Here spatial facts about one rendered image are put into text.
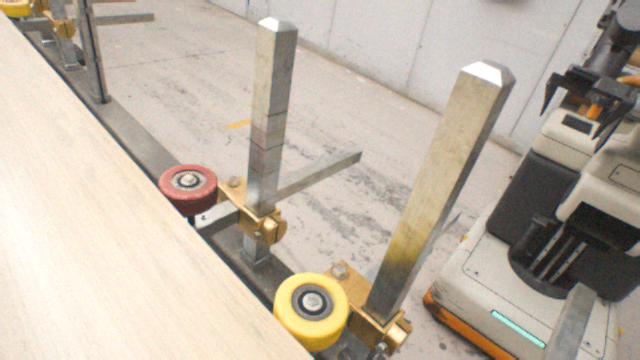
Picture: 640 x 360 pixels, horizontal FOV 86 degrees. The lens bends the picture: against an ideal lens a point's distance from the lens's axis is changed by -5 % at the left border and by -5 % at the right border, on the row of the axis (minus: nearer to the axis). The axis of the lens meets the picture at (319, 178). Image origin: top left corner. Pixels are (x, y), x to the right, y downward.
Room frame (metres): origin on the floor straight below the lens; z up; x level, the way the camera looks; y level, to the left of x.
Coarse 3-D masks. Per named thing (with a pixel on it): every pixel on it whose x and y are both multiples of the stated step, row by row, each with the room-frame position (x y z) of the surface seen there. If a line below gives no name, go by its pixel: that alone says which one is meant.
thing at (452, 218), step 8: (456, 208) 0.56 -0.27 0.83; (448, 216) 0.53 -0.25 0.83; (456, 216) 0.53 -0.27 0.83; (448, 224) 0.51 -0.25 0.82; (440, 232) 0.48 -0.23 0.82; (376, 264) 0.37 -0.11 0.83; (368, 272) 0.36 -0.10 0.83; (376, 272) 0.36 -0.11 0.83; (368, 280) 0.34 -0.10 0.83; (312, 352) 0.22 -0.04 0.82
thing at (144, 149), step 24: (48, 48) 1.17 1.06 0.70; (72, 72) 1.02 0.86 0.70; (120, 120) 0.80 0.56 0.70; (120, 144) 0.72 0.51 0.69; (144, 144) 0.72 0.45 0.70; (144, 168) 0.63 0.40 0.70; (168, 168) 0.65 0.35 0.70; (216, 240) 0.46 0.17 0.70; (240, 240) 0.48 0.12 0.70; (240, 264) 0.42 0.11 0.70; (264, 264) 0.43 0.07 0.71; (264, 288) 0.38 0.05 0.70
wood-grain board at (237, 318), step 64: (0, 64) 0.61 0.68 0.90; (0, 128) 0.41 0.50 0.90; (64, 128) 0.45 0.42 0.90; (0, 192) 0.29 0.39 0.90; (64, 192) 0.31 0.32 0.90; (128, 192) 0.34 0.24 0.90; (0, 256) 0.20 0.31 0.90; (64, 256) 0.22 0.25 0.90; (128, 256) 0.24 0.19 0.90; (192, 256) 0.26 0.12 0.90; (0, 320) 0.14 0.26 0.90; (64, 320) 0.16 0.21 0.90; (128, 320) 0.17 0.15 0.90; (192, 320) 0.18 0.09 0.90; (256, 320) 0.20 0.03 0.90
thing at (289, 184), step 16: (320, 160) 0.63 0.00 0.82; (336, 160) 0.64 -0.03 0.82; (352, 160) 0.68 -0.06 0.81; (288, 176) 0.55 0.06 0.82; (304, 176) 0.56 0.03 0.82; (320, 176) 0.60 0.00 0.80; (288, 192) 0.53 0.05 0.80; (224, 208) 0.43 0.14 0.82; (208, 224) 0.39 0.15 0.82; (224, 224) 0.41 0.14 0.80
